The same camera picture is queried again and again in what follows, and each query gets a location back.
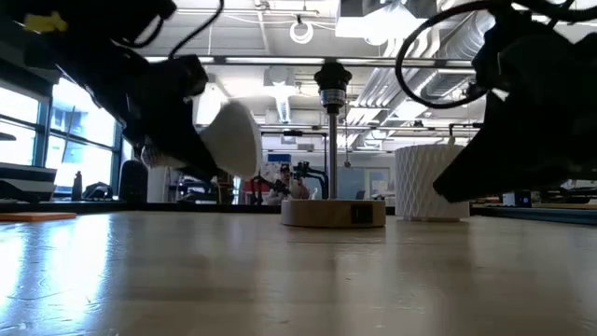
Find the silver ventilation duct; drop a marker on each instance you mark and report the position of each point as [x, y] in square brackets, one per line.
[462, 42]

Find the white box device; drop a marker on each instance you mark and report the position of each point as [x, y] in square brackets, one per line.
[510, 200]

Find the black bag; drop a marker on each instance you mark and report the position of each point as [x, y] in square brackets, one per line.
[98, 192]

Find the white globe lightbulb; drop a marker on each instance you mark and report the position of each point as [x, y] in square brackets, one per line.
[233, 140]

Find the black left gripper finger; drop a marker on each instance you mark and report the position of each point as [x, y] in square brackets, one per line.
[177, 140]

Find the black rounded bin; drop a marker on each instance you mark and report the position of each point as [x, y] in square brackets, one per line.
[133, 184]

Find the black background rig frame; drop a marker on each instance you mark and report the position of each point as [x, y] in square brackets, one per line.
[293, 133]

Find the dark water bottle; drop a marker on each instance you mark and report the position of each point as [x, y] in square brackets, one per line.
[77, 189]

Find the white and black box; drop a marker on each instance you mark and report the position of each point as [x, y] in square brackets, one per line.
[25, 182]

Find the lamp with round wooden base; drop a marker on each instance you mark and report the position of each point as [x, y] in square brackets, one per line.
[333, 214]

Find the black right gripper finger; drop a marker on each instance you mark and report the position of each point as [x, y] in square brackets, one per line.
[494, 172]

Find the orange sticky note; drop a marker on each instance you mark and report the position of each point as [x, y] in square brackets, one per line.
[32, 217]

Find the black metal rig frame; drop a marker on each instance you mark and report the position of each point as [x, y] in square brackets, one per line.
[140, 207]

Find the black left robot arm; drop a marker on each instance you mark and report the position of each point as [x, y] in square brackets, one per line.
[93, 14]

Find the person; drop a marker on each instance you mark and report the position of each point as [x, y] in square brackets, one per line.
[285, 189]

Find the large window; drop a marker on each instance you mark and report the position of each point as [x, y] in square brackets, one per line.
[84, 158]

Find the white textured cup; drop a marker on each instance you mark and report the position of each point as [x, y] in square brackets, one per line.
[412, 182]

